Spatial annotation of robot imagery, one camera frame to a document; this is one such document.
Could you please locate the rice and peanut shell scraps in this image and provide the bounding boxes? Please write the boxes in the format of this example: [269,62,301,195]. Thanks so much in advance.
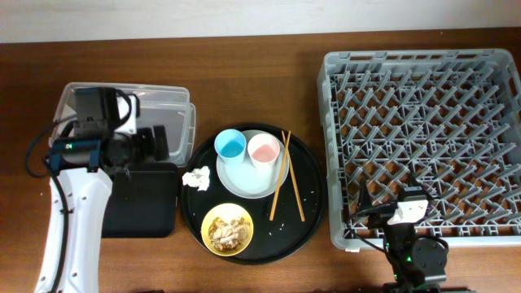
[208,217,250,252]

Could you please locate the blue cup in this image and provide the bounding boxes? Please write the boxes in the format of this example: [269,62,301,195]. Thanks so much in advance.
[214,129,247,165]

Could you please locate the yellow bowl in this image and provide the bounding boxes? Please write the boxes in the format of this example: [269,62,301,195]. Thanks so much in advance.
[200,203,254,257]

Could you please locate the grey dishwasher rack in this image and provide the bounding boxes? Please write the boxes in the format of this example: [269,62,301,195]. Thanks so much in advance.
[317,49,520,251]

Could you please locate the white napkin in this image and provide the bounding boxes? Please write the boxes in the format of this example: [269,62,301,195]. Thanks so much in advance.
[182,166,210,191]

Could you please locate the clear plastic bin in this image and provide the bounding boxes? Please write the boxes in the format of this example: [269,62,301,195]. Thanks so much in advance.
[54,82,196,167]

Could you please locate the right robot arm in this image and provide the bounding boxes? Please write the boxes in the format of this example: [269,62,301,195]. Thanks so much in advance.
[354,177,449,292]

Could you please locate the round black serving tray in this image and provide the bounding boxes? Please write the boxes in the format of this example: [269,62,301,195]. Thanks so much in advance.
[180,136,327,265]

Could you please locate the black rectangular tray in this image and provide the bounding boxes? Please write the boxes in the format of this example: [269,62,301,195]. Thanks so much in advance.
[102,163,179,238]

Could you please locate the pink cup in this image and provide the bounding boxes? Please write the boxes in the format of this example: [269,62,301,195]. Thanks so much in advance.
[247,133,281,169]

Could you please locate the pale grey plate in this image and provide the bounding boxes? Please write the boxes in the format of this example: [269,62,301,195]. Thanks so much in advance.
[216,129,289,199]

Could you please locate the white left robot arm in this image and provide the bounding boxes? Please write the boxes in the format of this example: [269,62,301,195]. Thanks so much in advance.
[35,87,168,292]

